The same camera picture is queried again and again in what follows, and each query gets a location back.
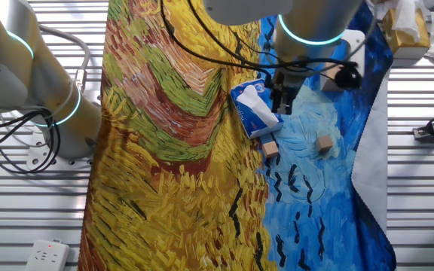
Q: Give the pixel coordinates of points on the white tissue in gold box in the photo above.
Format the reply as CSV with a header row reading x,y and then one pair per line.
x,y
407,17

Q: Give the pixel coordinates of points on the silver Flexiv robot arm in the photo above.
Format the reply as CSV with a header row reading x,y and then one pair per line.
x,y
70,124

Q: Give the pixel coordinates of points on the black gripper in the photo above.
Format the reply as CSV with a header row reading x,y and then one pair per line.
x,y
286,84

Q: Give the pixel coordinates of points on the Van Gogh print tablecloth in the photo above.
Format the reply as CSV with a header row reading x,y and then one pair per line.
x,y
172,169

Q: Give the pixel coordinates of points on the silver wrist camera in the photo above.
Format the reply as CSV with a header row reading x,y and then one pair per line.
x,y
355,41

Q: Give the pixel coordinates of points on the gold tissue box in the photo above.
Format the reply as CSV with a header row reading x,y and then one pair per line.
x,y
403,41

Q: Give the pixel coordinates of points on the small wooden cube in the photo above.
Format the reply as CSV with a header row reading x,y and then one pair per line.
x,y
324,143
270,149

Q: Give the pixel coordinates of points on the blue tissue pack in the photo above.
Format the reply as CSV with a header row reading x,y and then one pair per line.
x,y
245,113

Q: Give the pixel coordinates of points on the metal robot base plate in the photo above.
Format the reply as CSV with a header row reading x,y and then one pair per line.
x,y
38,158

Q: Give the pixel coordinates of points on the white power strip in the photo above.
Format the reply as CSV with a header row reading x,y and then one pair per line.
x,y
46,256

